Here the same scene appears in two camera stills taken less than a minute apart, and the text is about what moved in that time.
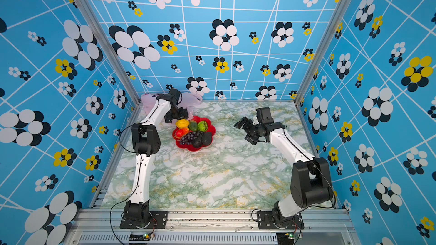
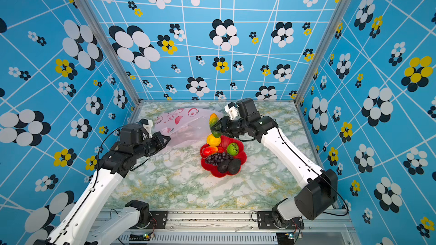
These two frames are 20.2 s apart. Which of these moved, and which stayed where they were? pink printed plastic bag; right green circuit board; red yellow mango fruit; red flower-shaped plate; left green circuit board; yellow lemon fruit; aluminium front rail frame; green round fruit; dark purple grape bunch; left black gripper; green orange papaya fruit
Moved: yellow lemon fruit; left black gripper; green round fruit; pink printed plastic bag; red yellow mango fruit; red flower-shaped plate; dark purple grape bunch; green orange papaya fruit
Stayed: aluminium front rail frame; left green circuit board; right green circuit board
